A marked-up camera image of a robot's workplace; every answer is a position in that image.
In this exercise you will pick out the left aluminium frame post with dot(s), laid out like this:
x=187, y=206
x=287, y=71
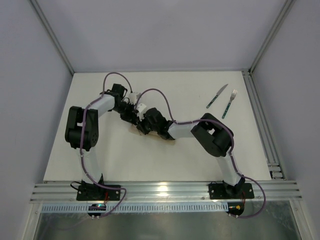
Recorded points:
x=51, y=34

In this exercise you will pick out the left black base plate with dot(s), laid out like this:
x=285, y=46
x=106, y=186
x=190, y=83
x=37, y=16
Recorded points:
x=92, y=192

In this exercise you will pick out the front aluminium rail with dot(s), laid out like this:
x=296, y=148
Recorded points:
x=144, y=192

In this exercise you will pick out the right controller board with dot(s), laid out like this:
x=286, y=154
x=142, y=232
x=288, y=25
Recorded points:
x=235, y=209

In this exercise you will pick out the beige cloth napkin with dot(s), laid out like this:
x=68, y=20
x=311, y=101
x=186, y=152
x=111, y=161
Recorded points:
x=151, y=136

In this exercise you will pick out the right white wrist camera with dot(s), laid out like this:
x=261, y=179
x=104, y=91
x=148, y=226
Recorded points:
x=141, y=109

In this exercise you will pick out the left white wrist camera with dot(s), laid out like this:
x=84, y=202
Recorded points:
x=133, y=97

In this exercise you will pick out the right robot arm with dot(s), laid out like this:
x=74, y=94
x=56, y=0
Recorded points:
x=213, y=136

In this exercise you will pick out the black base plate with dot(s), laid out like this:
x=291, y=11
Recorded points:
x=92, y=192
x=224, y=191

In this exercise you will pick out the slotted cable duct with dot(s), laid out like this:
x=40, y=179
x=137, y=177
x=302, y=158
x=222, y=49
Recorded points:
x=147, y=207

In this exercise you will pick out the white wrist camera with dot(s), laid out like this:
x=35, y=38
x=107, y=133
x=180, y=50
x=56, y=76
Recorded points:
x=141, y=109
x=133, y=97

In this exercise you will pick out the left controller board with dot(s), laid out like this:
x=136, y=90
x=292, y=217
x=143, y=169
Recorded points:
x=97, y=210

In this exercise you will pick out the right aluminium side rail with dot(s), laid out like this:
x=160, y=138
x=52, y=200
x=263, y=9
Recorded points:
x=267, y=140

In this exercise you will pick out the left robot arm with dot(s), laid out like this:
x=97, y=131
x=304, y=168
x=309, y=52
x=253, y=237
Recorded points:
x=82, y=133

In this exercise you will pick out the aluminium frame post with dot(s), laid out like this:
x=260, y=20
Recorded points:
x=275, y=27
x=51, y=34

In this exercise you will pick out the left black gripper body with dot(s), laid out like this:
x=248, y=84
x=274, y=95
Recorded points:
x=130, y=116

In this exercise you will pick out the right aluminium frame post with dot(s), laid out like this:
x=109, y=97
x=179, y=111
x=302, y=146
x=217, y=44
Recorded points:
x=275, y=27

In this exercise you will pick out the controller board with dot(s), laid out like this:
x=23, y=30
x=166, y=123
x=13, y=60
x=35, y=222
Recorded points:
x=97, y=210
x=235, y=209

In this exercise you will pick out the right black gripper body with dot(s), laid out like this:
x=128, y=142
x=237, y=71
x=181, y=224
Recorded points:
x=144, y=127

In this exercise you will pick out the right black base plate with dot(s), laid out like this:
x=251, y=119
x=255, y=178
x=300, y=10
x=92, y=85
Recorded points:
x=224, y=191

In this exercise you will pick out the knife with green handle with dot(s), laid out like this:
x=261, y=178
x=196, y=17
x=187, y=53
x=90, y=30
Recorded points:
x=217, y=95

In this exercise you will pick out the fork with green handle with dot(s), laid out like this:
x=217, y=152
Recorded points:
x=232, y=97

